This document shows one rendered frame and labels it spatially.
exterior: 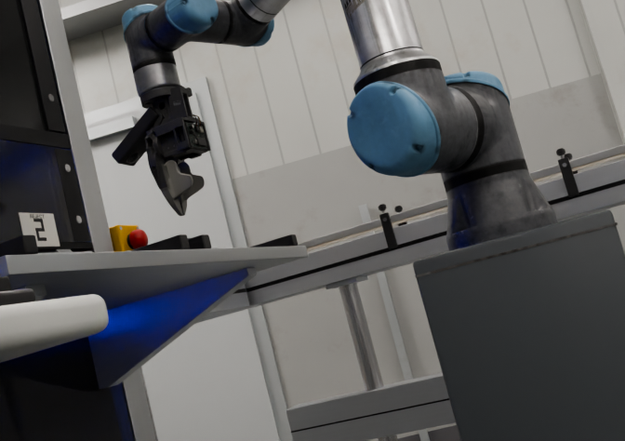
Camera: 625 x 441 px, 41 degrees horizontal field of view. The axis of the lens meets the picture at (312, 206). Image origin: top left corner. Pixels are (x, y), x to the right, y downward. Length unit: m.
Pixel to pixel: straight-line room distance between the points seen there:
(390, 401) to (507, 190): 1.16
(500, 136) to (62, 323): 0.71
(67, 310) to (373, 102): 0.54
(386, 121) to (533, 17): 3.50
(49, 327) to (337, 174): 3.77
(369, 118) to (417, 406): 1.25
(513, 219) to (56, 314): 0.67
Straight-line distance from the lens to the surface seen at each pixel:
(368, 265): 2.17
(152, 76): 1.46
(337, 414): 2.27
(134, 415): 1.62
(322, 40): 4.51
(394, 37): 1.08
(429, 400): 2.18
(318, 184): 4.34
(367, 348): 2.23
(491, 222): 1.12
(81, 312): 0.63
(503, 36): 4.47
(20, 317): 0.60
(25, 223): 1.51
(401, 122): 1.02
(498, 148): 1.15
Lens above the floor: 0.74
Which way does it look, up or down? 8 degrees up
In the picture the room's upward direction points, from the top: 14 degrees counter-clockwise
